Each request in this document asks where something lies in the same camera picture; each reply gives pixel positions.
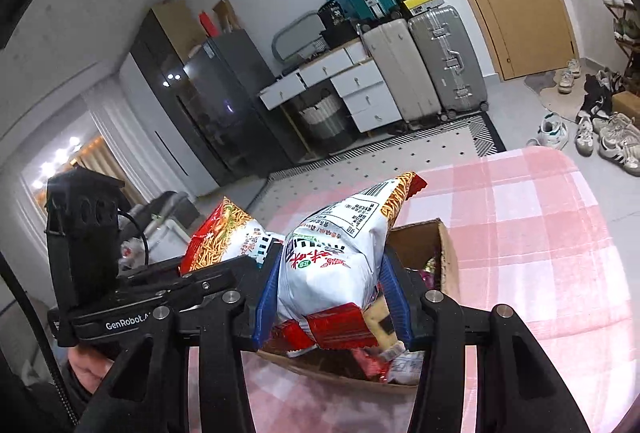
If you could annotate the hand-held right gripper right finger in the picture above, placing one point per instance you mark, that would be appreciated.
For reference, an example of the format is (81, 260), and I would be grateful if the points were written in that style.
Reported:
(400, 308)

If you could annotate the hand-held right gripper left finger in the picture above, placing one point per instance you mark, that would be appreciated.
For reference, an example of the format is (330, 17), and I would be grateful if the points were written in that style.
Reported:
(267, 303)

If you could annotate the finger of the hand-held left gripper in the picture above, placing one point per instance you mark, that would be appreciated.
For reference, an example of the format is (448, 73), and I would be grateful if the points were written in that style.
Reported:
(220, 265)
(200, 289)

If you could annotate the beige wafer packet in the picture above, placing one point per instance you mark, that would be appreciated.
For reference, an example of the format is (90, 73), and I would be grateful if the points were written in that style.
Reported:
(377, 313)

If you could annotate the noodle snack bag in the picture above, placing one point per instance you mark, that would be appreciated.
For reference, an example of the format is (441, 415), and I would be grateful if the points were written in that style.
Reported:
(225, 233)
(335, 253)

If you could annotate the purple snack packet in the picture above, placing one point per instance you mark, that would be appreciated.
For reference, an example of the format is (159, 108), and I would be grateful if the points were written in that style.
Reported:
(430, 270)

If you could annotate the cardboard shipping box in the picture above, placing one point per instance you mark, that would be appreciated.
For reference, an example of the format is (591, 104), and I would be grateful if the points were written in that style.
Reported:
(445, 258)

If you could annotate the person's left hand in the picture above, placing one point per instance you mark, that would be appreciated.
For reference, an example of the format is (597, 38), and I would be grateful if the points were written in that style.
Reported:
(90, 363)

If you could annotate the white trash can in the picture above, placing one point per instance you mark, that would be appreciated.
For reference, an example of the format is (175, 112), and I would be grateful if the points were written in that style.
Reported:
(172, 235)

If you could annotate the white curtain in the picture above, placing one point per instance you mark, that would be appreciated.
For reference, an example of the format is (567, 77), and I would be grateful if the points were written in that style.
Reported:
(115, 138)

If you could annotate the pink checkered tablecloth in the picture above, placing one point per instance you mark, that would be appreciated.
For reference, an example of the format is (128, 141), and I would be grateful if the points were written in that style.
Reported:
(525, 238)

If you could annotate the black white patterned rug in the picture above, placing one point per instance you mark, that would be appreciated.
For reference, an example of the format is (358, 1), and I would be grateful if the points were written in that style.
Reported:
(400, 153)

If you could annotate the black refrigerator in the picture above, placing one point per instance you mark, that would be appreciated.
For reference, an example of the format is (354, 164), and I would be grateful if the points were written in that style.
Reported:
(225, 103)

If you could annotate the dark glass cabinet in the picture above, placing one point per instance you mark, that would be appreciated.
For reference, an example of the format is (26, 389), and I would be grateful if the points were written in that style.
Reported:
(160, 78)

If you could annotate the black jacket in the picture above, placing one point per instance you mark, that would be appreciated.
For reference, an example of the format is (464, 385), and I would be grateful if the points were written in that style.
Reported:
(30, 403)

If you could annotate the woven basket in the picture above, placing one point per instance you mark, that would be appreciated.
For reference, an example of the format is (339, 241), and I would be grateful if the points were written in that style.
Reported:
(322, 118)

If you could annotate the white drawer desk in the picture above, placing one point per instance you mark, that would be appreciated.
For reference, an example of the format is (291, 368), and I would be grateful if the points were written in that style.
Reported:
(367, 98)

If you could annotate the beige suitcase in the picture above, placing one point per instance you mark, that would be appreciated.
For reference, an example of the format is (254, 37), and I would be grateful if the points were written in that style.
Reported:
(400, 68)

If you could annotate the red bag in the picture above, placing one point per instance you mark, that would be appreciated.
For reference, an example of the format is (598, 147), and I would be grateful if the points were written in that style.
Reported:
(208, 24)

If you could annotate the brown paper bag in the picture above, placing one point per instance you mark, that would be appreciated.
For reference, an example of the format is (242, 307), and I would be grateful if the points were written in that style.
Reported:
(226, 15)

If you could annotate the silver suitcase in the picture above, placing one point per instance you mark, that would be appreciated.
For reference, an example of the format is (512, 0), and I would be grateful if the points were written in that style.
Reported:
(445, 58)

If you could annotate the grey door mat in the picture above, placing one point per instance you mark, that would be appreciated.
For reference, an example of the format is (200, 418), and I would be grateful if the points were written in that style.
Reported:
(550, 98)

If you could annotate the black storage box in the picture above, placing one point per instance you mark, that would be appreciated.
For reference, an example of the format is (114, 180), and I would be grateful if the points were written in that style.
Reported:
(340, 35)

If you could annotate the scattered sneakers group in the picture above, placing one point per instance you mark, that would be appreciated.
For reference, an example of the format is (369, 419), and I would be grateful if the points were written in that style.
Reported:
(615, 138)

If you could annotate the small cardboard box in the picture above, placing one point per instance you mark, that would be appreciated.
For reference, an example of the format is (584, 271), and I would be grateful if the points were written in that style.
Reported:
(627, 105)

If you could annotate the wooden shoe rack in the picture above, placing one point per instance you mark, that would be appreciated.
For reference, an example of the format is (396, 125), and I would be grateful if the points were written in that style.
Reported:
(625, 43)

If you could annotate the grey tubular frame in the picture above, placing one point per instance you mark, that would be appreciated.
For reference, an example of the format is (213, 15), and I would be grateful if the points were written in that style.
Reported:
(287, 30)

